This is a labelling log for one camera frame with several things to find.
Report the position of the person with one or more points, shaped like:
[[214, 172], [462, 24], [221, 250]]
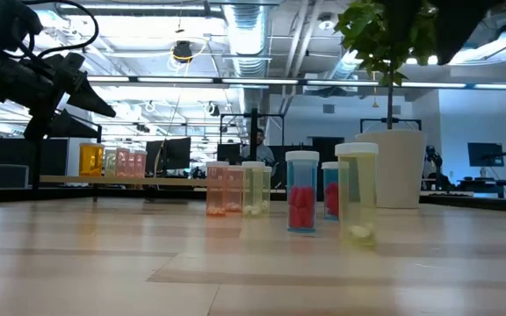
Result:
[[264, 153]]

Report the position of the black computer monitor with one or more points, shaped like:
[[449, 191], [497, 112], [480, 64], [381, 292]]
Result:
[[228, 153], [174, 153]]

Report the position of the black partition panel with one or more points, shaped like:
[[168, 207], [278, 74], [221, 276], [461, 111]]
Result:
[[55, 153]]

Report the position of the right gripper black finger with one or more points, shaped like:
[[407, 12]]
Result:
[[406, 19], [459, 22]]

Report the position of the blue-lit computer monitor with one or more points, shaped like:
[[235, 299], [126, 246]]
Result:
[[485, 154]]

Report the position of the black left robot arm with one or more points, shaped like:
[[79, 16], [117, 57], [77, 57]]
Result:
[[2, 22]]

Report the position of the black ceiling camera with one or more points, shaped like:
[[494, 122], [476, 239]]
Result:
[[182, 50]]

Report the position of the black ceiling spotlight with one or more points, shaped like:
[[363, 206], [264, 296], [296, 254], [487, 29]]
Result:
[[214, 109]]

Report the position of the silver ceiling air duct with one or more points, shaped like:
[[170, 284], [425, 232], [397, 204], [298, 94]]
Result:
[[246, 35]]

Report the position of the large yellow-green pill bottle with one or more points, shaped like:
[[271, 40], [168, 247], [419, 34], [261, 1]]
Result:
[[357, 197]]

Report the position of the long ceiling light strip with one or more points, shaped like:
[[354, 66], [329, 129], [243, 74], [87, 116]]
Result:
[[257, 81]]

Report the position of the grey office chair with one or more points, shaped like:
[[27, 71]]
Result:
[[11, 175]]

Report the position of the small green pill bottle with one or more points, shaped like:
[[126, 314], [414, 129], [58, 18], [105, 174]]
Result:
[[253, 188], [268, 188], [110, 164]]

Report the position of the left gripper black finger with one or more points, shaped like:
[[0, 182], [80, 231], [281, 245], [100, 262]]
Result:
[[79, 88], [70, 127]]

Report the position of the green leafy potted tree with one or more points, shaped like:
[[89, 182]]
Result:
[[367, 30]]

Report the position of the black background robot arm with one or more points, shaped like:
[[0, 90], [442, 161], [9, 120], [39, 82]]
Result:
[[431, 155]]

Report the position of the wooden shelf board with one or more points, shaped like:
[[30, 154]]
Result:
[[169, 181]]

